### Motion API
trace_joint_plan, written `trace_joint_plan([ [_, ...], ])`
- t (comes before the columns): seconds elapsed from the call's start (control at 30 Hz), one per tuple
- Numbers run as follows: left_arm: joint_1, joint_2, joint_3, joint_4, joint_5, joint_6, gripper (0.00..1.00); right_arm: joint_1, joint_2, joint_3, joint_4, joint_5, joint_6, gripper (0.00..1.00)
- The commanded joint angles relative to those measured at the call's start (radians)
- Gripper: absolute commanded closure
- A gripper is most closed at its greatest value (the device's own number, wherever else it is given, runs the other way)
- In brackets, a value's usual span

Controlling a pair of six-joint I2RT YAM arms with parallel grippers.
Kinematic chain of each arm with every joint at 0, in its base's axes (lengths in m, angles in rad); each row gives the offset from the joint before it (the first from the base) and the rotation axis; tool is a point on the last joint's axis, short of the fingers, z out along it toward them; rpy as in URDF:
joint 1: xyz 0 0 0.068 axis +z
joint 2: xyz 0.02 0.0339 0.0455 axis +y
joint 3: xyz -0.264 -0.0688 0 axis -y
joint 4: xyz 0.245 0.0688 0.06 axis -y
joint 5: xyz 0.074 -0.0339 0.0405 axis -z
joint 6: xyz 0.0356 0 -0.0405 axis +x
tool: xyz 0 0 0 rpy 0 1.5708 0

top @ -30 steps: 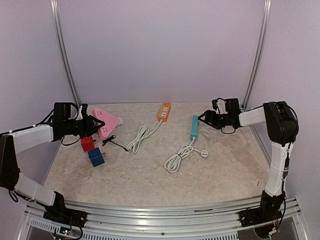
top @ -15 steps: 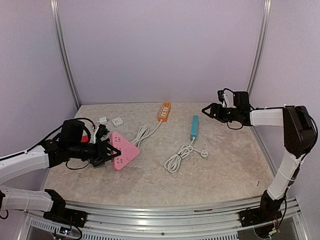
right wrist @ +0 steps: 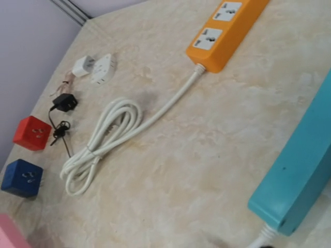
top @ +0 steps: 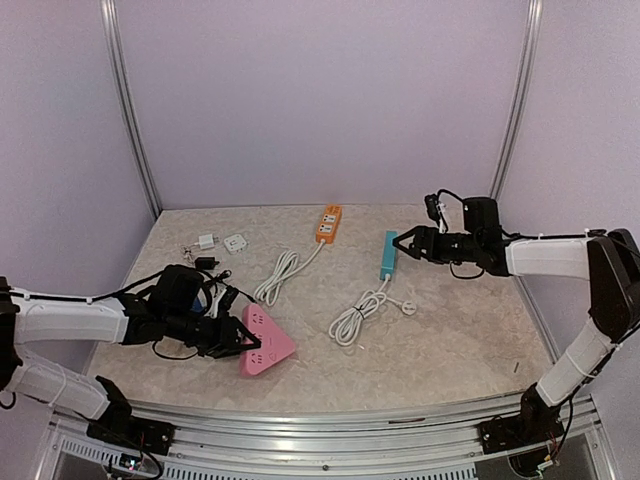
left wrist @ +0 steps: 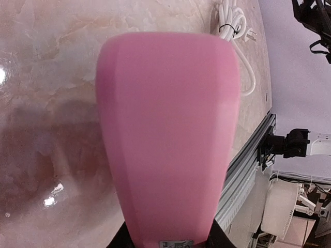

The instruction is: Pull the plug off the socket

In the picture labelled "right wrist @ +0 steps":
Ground white multi-outlet plug adapter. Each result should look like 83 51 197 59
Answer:
91 53 116 85

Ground white coiled cord at back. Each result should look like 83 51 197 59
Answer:
248 222 280 248

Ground white power strip cord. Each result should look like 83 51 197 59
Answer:
59 63 207 197

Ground white charger cable bundle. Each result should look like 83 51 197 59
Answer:
49 71 77 98

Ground white usb charger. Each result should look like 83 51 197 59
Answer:
72 55 95 78

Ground black plug adapter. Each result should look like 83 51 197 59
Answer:
50 93 78 113

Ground blue cube adapter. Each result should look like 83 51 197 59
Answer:
1 159 43 198

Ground red cube adapter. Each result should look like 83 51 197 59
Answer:
13 116 52 151

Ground teal power strip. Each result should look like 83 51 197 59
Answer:
248 74 330 236

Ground black thin adapter cable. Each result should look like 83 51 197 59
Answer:
48 107 72 158

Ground pink power strip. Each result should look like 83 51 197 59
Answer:
1 214 31 248

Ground orange power strip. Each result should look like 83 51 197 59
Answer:
186 0 269 73

